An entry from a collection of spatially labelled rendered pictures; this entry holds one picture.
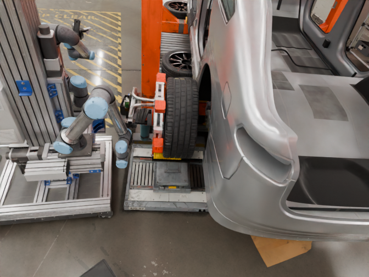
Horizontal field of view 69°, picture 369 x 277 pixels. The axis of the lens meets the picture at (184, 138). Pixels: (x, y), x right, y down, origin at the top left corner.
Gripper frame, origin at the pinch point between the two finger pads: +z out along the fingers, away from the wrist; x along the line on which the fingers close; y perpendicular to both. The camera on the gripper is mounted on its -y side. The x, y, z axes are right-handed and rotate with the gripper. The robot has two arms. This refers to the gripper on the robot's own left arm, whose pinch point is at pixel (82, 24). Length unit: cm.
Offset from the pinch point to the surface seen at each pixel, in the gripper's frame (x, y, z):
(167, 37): 69, 90, 215
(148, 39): 61, -14, -22
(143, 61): 60, 6, -23
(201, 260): 147, 105, -143
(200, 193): 142, 98, -82
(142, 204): 89, 105, -102
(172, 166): 108, 82, -69
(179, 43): 91, 85, 194
